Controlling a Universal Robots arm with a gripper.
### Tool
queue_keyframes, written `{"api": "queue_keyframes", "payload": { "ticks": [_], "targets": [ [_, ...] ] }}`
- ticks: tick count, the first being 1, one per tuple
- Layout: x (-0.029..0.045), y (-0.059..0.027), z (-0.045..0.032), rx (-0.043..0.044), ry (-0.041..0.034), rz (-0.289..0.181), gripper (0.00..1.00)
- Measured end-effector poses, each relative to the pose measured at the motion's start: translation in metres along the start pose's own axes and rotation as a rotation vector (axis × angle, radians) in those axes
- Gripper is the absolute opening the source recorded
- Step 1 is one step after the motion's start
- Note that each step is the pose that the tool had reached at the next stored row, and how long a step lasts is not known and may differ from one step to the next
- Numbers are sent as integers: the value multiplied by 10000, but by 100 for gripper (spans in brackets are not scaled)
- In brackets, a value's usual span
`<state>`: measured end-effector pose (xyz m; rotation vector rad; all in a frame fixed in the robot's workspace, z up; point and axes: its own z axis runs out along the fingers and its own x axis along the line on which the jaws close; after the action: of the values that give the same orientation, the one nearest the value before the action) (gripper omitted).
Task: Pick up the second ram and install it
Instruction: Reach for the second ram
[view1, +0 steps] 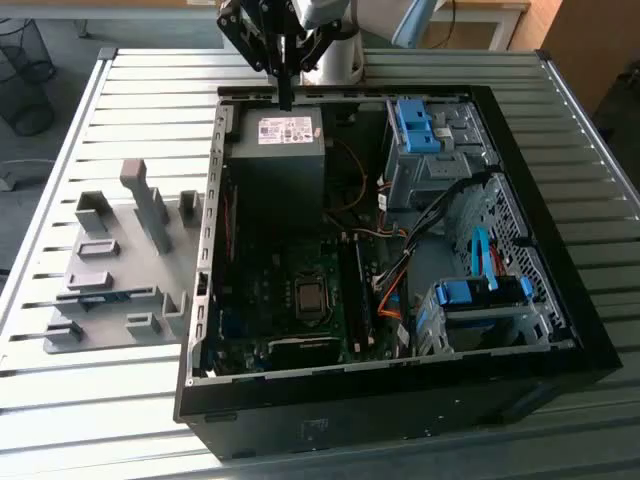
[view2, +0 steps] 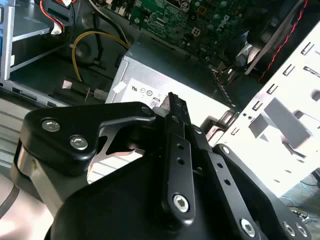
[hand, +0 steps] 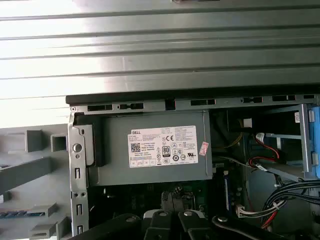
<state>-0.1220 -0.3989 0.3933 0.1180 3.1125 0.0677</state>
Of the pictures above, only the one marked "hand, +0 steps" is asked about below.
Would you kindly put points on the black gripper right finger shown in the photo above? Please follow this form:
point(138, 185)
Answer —
point(190, 225)

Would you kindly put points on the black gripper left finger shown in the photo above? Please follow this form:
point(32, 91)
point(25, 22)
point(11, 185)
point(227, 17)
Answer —
point(160, 225)

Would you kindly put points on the blue RAM stick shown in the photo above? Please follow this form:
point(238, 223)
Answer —
point(227, 192)
point(12, 214)

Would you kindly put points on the green motherboard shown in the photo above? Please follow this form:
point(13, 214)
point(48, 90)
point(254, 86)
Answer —
point(200, 197)

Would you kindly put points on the grey power supply unit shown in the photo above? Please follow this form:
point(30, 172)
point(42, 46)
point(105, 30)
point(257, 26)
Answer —
point(115, 150)

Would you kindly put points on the black PC case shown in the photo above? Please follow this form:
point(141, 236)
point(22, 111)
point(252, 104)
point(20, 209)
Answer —
point(150, 100)

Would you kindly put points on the grey metal drive cage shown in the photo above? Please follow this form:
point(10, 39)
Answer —
point(303, 140)

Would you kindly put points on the grey parts rack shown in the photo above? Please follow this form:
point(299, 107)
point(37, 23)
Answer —
point(25, 172)

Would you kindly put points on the blue drive latch bracket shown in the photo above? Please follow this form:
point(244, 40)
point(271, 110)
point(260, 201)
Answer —
point(315, 140)

